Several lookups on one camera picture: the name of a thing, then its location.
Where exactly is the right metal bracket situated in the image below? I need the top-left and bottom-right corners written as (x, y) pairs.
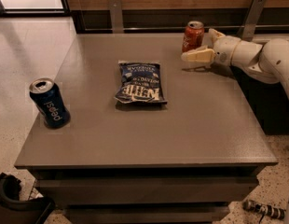
top-left (237, 0), bottom-right (267, 41)

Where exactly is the red coke can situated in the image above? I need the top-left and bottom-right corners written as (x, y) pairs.
top-left (182, 21), bottom-right (204, 52)

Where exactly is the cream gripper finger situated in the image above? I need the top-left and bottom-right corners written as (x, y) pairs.
top-left (208, 28), bottom-right (226, 42)
top-left (181, 46), bottom-right (215, 63)

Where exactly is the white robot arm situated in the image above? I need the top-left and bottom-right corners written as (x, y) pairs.
top-left (181, 29), bottom-right (289, 100)

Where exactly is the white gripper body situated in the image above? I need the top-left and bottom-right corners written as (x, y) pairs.
top-left (213, 36), bottom-right (241, 66)

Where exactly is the blue chip bag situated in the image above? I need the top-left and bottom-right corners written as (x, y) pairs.
top-left (115, 62), bottom-right (167, 104)

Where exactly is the grey drawer cabinet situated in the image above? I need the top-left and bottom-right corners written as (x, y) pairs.
top-left (16, 34), bottom-right (276, 224)

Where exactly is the blue pepsi can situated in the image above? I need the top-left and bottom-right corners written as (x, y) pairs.
top-left (29, 77), bottom-right (71, 129)

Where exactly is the left metal bracket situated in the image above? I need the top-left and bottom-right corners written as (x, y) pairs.
top-left (108, 0), bottom-right (124, 34)

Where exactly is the metal bracket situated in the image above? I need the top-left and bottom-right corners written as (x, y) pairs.
top-left (108, 0), bottom-right (124, 34)
top-left (237, 0), bottom-right (267, 41)

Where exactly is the black base object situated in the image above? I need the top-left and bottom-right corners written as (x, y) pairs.
top-left (0, 173), bottom-right (55, 224)

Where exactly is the striped black white cable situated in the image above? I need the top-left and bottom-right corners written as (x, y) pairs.
top-left (242, 199), bottom-right (288, 221)

